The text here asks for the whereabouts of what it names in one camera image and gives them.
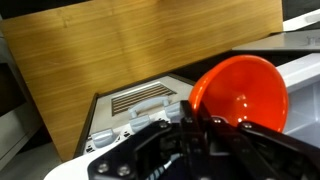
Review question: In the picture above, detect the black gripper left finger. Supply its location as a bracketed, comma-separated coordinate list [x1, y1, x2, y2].
[87, 101, 210, 180]

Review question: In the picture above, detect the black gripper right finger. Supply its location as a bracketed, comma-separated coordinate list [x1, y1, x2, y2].
[198, 105, 320, 180]

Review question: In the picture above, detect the orange plastic bowl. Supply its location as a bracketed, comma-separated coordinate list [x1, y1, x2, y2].
[189, 55, 289, 132]

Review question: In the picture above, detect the toy kitchen stove unit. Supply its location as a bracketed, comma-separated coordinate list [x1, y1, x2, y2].
[43, 53, 320, 180]

